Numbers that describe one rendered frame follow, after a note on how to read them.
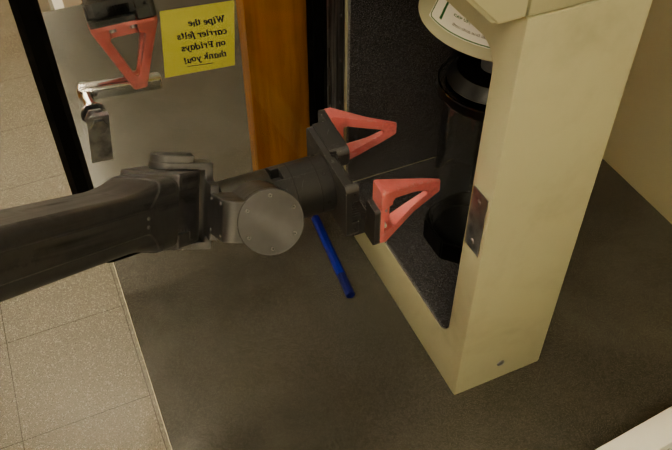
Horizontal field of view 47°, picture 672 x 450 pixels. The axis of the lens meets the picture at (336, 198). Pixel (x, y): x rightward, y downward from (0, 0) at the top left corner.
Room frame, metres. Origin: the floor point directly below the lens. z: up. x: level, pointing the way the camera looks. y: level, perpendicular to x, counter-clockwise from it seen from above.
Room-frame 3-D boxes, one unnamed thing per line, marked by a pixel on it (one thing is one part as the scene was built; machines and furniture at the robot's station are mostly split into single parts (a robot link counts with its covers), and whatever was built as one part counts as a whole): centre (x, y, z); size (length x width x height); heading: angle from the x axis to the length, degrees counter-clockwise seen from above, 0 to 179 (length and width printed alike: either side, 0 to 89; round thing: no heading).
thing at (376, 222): (0.54, -0.05, 1.17); 0.09 x 0.07 x 0.07; 113
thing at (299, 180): (0.55, 0.03, 1.17); 0.10 x 0.07 x 0.07; 23
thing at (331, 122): (0.61, -0.03, 1.17); 0.09 x 0.07 x 0.07; 113
